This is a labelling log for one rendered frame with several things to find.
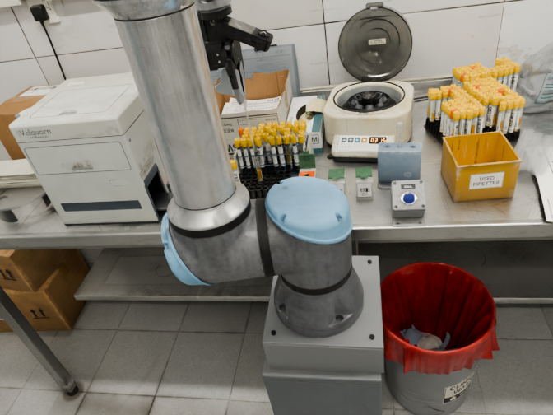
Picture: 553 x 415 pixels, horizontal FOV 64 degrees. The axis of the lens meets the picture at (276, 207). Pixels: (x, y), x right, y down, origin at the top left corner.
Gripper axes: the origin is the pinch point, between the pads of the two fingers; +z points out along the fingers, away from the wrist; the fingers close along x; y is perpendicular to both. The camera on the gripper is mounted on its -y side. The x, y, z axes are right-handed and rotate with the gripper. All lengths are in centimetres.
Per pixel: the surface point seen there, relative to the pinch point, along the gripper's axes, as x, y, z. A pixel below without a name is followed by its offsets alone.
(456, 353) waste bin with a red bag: 18, -50, 70
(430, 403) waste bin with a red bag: 15, -45, 101
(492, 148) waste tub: -6, -57, 20
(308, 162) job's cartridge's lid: 2.6, -13.6, 16.7
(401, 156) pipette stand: 0.8, -35.7, 17.2
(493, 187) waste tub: 7, -55, 22
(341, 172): 3.7, -21.5, 19.3
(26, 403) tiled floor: 20, 110, 114
